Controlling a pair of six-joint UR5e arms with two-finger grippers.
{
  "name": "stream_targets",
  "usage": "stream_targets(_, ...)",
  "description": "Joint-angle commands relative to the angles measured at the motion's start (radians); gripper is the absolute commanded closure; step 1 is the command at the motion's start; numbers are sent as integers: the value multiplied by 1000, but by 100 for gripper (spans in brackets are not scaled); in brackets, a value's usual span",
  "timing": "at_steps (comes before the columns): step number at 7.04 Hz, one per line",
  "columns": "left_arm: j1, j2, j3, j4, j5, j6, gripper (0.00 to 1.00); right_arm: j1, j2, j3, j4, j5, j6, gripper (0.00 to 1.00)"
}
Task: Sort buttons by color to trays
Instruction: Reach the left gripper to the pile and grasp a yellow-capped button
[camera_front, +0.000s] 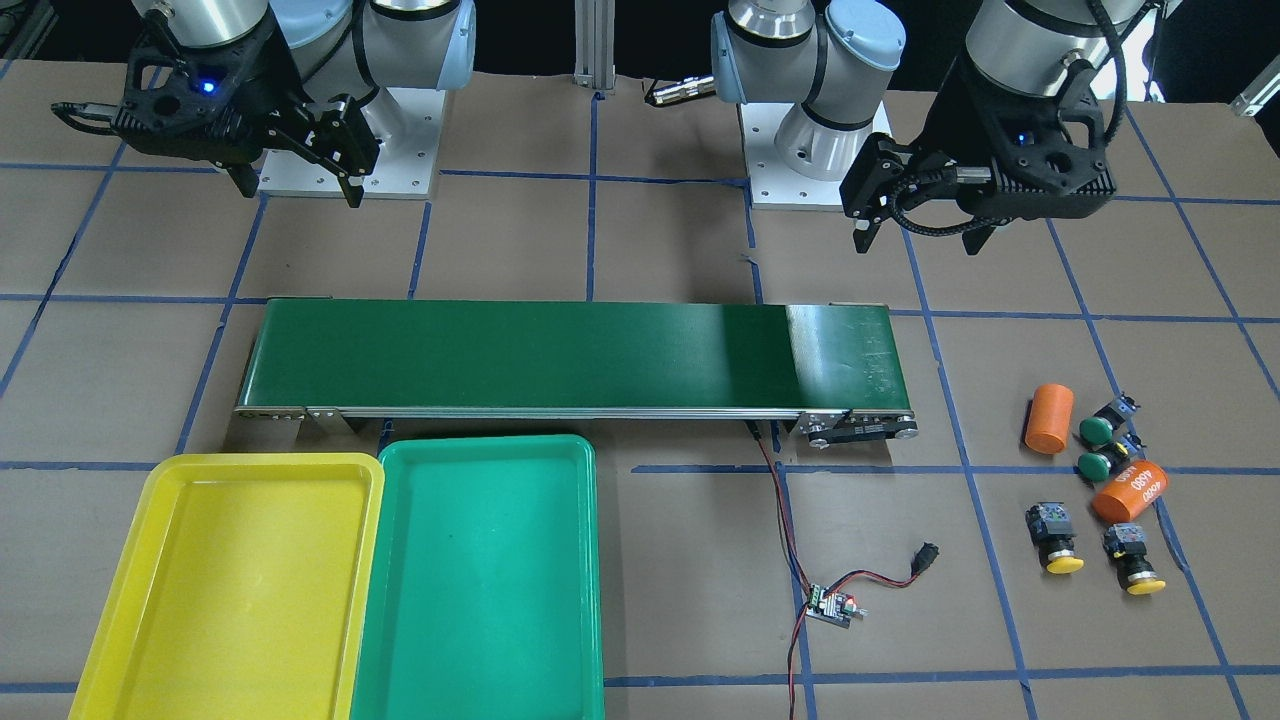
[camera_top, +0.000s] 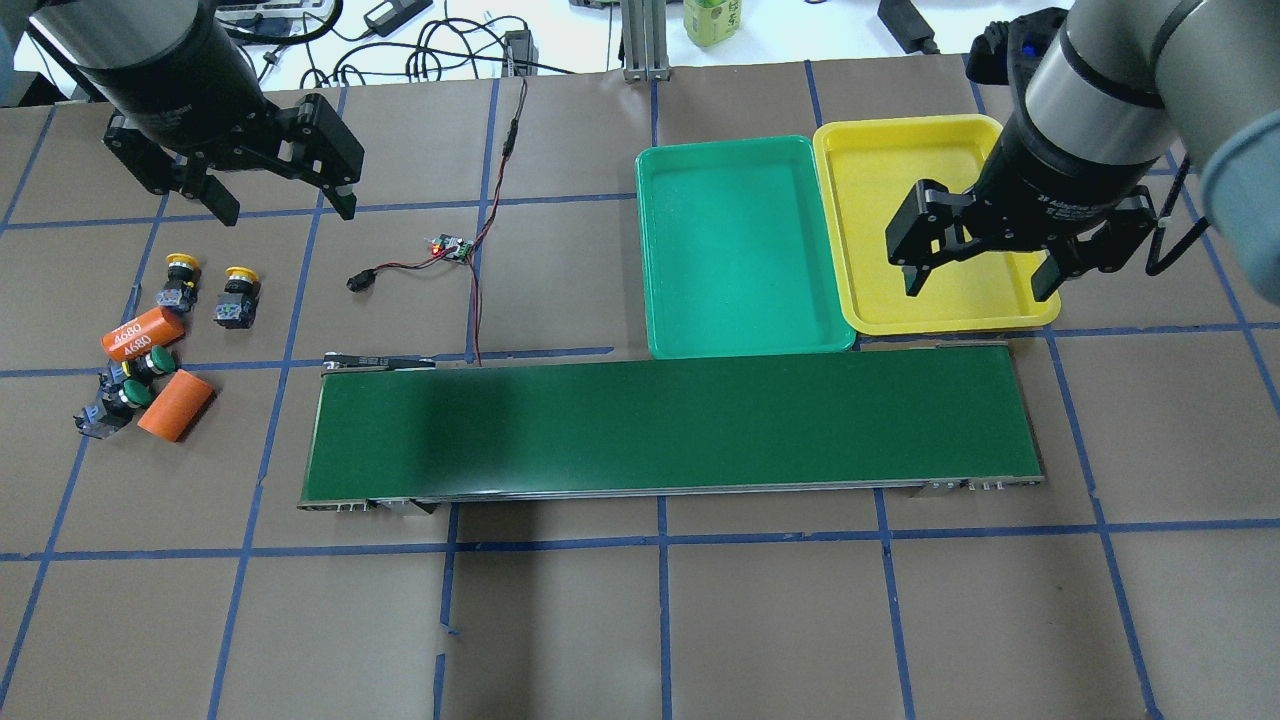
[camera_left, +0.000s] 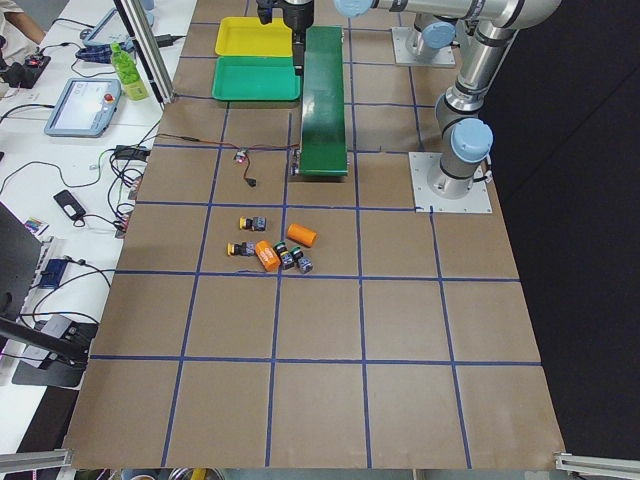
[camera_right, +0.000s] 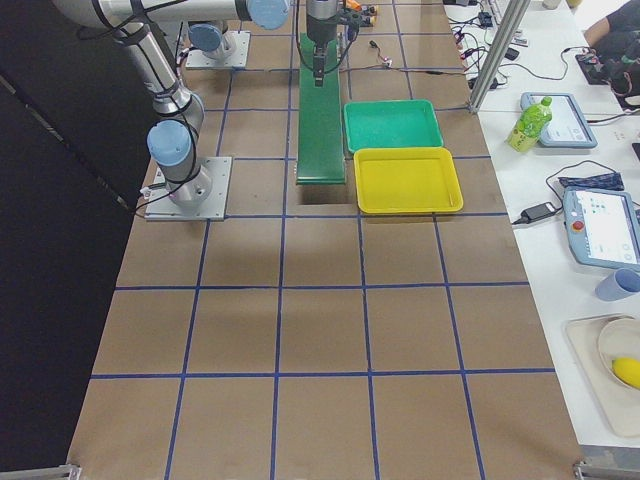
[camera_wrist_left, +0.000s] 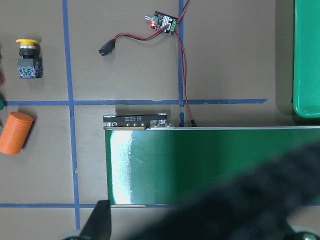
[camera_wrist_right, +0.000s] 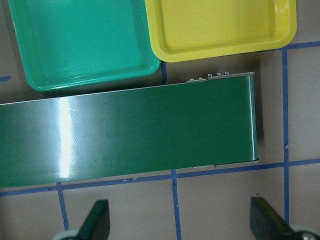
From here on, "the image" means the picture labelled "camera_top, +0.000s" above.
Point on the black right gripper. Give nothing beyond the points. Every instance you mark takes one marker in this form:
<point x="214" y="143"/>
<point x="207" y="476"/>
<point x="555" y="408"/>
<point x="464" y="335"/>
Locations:
<point x="1062" y="178"/>

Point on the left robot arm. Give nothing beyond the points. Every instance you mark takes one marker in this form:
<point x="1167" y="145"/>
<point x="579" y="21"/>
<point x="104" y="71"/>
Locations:
<point x="150" y="52"/>

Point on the small controller circuit board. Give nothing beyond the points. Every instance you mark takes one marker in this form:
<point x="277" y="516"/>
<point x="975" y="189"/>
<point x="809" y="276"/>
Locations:
<point x="451" y="249"/>

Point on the aluminium frame post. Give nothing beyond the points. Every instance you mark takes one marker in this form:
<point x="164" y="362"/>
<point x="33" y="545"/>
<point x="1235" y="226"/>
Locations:
<point x="644" y="41"/>

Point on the green push button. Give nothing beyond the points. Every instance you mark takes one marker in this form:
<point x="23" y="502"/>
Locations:
<point x="155" y="363"/>
<point x="114" y="408"/>

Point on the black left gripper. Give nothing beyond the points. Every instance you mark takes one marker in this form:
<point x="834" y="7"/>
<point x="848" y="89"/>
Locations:
<point x="172" y="103"/>

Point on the black power adapter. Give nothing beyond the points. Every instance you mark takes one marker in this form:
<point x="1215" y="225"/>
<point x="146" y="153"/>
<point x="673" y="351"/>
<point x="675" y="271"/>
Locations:
<point x="907" y="26"/>

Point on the orange cylinder with 4680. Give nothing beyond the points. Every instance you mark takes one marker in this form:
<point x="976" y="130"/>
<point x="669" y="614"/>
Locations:
<point x="159" y="326"/>

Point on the plain orange cylinder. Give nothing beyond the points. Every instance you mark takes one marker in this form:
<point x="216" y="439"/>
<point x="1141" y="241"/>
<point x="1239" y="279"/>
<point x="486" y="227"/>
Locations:
<point x="176" y="409"/>

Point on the yellow plastic tray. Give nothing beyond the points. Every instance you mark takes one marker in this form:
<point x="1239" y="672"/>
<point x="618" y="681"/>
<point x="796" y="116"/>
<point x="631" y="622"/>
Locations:
<point x="864" y="170"/>

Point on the yellow push button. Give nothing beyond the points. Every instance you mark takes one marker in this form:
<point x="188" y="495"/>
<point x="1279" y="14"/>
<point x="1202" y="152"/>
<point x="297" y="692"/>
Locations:
<point x="237" y="303"/>
<point x="179" y="292"/>

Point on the green conveyor belt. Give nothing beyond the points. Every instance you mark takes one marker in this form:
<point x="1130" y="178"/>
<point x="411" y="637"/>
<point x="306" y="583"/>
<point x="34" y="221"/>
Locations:
<point x="945" y="416"/>

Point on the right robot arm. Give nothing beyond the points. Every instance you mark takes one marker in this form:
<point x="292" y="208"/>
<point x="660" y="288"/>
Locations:
<point x="1099" y="92"/>

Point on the green tea bottle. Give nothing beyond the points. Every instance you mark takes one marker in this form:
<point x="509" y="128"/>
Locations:
<point x="708" y="23"/>

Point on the green plastic tray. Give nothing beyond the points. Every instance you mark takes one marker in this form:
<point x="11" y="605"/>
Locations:
<point x="735" y="245"/>

